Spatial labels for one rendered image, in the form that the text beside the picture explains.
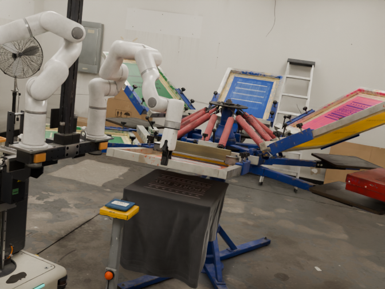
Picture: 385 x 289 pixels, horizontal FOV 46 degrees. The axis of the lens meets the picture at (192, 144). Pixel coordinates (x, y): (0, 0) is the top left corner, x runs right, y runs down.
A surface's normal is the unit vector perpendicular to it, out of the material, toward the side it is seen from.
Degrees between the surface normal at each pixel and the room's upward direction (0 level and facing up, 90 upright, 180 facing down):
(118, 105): 88
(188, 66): 90
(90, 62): 90
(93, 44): 90
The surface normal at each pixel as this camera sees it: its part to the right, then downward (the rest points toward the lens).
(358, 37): -0.26, 0.15
